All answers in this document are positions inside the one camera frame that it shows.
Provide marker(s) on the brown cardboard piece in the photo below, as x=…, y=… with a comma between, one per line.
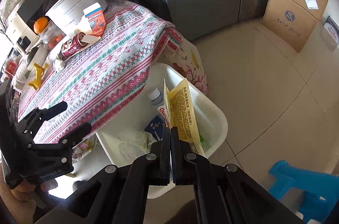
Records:
x=89, y=39

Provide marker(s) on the lower cardboard box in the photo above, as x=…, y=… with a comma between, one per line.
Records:
x=289, y=21

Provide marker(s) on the glass teapot with fruit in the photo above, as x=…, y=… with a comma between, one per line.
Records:
x=51, y=35

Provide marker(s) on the small crumpled tissue ball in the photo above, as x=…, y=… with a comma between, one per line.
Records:
x=58, y=65

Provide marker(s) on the yellow wrapper on table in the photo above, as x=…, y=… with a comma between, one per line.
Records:
x=39, y=72

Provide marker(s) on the yellow bread snack bag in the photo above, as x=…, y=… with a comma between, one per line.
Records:
x=179, y=113

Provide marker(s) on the orange white snack box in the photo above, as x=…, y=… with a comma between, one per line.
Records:
x=95, y=17

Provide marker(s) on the crushed clear plastic bottle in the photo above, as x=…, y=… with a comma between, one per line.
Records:
x=157, y=101

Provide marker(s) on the white tissue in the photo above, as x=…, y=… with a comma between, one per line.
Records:
x=132, y=144

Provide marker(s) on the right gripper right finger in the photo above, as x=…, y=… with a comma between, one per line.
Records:
x=192, y=169

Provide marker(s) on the red drink can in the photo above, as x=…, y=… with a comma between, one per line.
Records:
x=73, y=45

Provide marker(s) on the orange mandarin on lid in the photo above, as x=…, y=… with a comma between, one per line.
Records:
x=39, y=25

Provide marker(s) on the left hand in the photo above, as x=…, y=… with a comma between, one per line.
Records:
x=19, y=202

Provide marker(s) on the blue printed box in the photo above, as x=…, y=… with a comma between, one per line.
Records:
x=332, y=28

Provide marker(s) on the white microwave oven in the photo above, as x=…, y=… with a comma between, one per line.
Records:
x=29, y=14

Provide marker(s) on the blue plastic stool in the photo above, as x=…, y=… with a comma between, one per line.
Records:
x=320, y=190

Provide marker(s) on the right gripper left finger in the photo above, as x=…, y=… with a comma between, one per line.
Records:
x=132, y=182

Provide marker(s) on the patterned woven tablecloth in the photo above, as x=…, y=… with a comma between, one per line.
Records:
x=100, y=81

